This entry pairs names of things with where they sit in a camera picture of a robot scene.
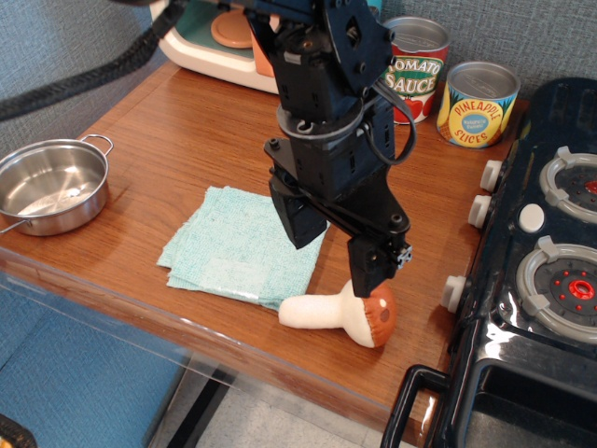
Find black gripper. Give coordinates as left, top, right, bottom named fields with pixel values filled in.
left=265, top=100, right=412, bottom=298

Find small stainless steel pot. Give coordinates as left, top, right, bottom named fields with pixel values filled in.
left=1, top=134, right=115, bottom=236

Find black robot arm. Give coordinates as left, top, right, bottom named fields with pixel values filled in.
left=243, top=1, right=417, bottom=298

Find plush brown white mushroom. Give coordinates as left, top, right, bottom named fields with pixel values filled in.
left=278, top=281, right=397, bottom=348

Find light blue folded cloth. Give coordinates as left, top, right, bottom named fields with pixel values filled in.
left=157, top=187, right=325, bottom=311

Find white stove knob front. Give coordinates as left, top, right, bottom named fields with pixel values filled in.
left=440, top=275, right=466, bottom=314

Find white stove knob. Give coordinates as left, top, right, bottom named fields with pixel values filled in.
left=479, top=160, right=503, bottom=192
left=467, top=195, right=492, bottom=230
left=440, top=275, right=466, bottom=314

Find white stove knob middle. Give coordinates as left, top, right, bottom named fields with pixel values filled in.
left=467, top=195, right=492, bottom=230

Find white stove knob rear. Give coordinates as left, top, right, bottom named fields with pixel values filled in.
left=479, top=160, right=503, bottom=192

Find pineapple slices can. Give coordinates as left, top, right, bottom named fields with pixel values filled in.
left=437, top=61, right=521, bottom=148

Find tomato sauce can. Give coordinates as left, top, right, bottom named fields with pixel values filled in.
left=382, top=16, right=451, bottom=122

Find black toy stove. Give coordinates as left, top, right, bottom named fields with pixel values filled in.
left=382, top=77, right=596, bottom=447

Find teal toy microwave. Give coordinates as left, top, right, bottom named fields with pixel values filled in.
left=160, top=1, right=277, bottom=93

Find orange object bottom corner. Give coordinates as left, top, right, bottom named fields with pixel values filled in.
left=0, top=414, right=38, bottom=448

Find black sleeved cable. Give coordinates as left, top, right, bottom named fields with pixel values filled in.
left=0, top=0, right=187, bottom=123

